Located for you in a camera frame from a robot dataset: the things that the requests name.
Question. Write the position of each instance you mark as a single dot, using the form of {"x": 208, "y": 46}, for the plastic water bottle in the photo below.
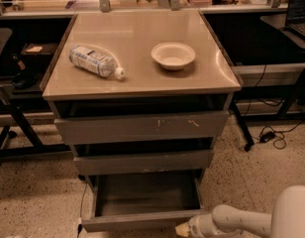
{"x": 102, "y": 64}

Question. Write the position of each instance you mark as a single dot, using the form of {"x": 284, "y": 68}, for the white paper bowl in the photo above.
{"x": 173, "y": 56}

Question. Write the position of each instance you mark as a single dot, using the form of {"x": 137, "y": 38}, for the dark box on shelf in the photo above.
{"x": 37, "y": 57}

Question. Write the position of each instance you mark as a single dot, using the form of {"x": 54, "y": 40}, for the grey bottom drawer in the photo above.
{"x": 138, "y": 201}

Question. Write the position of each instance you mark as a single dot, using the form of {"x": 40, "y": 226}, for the black side table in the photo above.
{"x": 271, "y": 62}

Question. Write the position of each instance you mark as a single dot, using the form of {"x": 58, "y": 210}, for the grey middle drawer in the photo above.
{"x": 144, "y": 163}

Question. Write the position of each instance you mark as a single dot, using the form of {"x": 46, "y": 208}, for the black power adapter with cable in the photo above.
{"x": 276, "y": 136}

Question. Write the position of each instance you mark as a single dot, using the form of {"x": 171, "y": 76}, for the black laptop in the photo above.
{"x": 295, "y": 17}

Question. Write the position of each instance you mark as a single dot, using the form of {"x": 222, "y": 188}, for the grey top drawer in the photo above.
{"x": 132, "y": 128}

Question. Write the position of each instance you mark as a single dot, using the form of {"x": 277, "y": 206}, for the grey drawer cabinet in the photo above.
{"x": 207, "y": 84}

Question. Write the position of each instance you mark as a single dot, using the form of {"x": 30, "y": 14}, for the grey drawer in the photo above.
{"x": 138, "y": 201}
{"x": 144, "y": 163}
{"x": 132, "y": 128}

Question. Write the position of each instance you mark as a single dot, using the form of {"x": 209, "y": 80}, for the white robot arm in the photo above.
{"x": 287, "y": 219}

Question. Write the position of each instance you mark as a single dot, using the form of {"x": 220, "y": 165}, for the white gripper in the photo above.
{"x": 196, "y": 227}

